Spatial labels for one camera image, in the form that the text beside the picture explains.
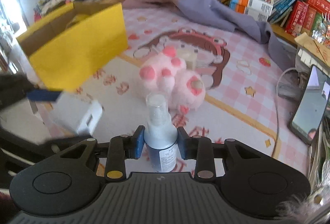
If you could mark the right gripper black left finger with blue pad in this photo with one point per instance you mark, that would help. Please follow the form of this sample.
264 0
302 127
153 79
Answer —
121 148

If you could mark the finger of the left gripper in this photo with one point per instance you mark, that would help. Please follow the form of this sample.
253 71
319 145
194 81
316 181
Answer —
16 87
65 141

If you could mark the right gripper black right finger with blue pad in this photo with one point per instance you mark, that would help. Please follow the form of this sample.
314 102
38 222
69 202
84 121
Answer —
200 149

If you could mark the large white charger block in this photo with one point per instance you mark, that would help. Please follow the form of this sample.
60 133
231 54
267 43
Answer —
77 114

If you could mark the blue spray bottle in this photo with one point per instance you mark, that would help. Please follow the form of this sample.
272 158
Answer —
161 135

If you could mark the pink plush paw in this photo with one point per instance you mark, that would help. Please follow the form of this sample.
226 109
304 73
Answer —
167 73

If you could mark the yellow cardboard box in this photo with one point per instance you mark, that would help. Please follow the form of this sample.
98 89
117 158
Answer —
73 42

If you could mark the pink cartoon table mat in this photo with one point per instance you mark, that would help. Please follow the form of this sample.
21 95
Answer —
239 76

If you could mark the black smartphone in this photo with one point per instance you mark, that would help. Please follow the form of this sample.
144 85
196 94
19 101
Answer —
313 104

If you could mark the purple cloth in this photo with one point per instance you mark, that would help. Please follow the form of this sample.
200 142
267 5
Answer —
214 14

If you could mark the orange white carton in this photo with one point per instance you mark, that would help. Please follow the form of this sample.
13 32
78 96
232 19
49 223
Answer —
258 9

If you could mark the red dictionary book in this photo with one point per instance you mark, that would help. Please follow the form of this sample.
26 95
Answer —
296 18

